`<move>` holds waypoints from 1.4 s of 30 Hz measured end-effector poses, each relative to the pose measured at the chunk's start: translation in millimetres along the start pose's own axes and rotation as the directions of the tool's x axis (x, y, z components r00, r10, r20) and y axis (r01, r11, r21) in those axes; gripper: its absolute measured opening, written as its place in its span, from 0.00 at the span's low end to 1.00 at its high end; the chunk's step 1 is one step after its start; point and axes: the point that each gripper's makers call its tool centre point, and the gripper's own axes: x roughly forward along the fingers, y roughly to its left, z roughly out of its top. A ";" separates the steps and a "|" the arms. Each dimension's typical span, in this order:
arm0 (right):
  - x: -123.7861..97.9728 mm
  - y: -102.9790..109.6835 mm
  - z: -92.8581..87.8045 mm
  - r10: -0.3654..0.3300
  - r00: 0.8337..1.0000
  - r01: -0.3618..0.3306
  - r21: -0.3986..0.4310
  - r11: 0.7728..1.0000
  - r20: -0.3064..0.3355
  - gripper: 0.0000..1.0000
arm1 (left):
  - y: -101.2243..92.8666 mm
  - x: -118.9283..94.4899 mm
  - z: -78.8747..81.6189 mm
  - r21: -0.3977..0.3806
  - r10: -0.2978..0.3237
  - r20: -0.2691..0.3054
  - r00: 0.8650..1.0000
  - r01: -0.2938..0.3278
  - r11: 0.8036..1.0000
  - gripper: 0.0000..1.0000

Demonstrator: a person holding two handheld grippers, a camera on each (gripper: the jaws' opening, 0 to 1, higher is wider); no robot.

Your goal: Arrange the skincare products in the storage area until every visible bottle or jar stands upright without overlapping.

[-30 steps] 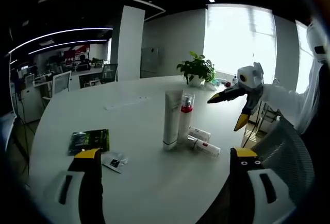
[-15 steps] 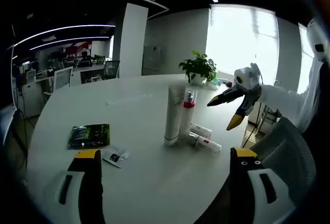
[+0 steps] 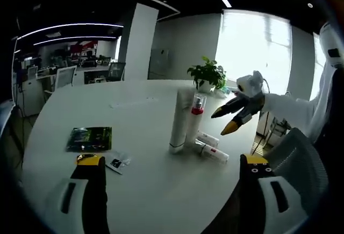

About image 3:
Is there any small clear skincare sachet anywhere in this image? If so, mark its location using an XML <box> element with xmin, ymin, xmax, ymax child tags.
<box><xmin>104</xmin><ymin>150</ymin><xmax>132</xmax><ymax>175</ymax></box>

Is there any tall white skincare tube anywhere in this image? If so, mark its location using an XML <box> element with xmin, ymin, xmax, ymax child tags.
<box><xmin>168</xmin><ymin>88</ymin><xmax>196</xmax><ymax>156</ymax></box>

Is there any dark mesh office chair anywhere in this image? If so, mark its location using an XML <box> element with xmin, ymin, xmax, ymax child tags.
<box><xmin>106</xmin><ymin>61</ymin><xmax>127</xmax><ymax>82</ymax></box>

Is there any person's white coat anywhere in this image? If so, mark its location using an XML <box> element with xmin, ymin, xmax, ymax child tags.
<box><xmin>307</xmin><ymin>56</ymin><xmax>339</xmax><ymax>143</ymax></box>

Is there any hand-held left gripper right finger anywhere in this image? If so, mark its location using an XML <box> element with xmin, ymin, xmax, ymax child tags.
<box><xmin>240</xmin><ymin>153</ymin><xmax>310</xmax><ymax>234</ymax></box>

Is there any grey cabinet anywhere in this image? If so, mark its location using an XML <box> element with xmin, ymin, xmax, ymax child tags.
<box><xmin>149</xmin><ymin>47</ymin><xmax>172</xmax><ymax>81</ymax></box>

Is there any grey mesh office chair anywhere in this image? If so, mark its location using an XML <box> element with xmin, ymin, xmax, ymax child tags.
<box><xmin>267</xmin><ymin>127</ymin><xmax>331</xmax><ymax>218</ymax></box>

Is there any small clear-capped skincare bottle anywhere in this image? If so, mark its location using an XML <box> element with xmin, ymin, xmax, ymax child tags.
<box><xmin>196</xmin><ymin>139</ymin><xmax>230</xmax><ymax>163</ymax></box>
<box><xmin>193</xmin><ymin>129</ymin><xmax>220</xmax><ymax>148</ymax></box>

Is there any potted green plant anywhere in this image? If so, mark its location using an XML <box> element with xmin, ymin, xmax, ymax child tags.
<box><xmin>187</xmin><ymin>55</ymin><xmax>228</xmax><ymax>93</ymax></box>

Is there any large red-ringed skincare bottle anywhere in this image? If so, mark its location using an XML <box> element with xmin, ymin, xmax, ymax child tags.
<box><xmin>187</xmin><ymin>93</ymin><xmax>207</xmax><ymax>145</ymax></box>

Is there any small white office chair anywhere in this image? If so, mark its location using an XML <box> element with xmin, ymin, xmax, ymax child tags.
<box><xmin>26</xmin><ymin>66</ymin><xmax>39</xmax><ymax>80</ymax></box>

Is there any large green skincare sachet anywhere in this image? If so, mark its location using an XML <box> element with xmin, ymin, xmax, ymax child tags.
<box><xmin>65</xmin><ymin>126</ymin><xmax>113</xmax><ymax>153</ymax></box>

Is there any white worn device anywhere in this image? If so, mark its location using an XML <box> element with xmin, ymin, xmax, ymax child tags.
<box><xmin>319</xmin><ymin>21</ymin><xmax>344</xmax><ymax>68</ymax></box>

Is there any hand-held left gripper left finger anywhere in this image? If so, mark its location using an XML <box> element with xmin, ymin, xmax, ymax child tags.
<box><xmin>44</xmin><ymin>155</ymin><xmax>110</xmax><ymax>234</ymax></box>

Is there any grey metal rack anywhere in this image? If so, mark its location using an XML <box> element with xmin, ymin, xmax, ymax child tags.
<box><xmin>255</xmin><ymin>114</ymin><xmax>292</xmax><ymax>145</ymax></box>

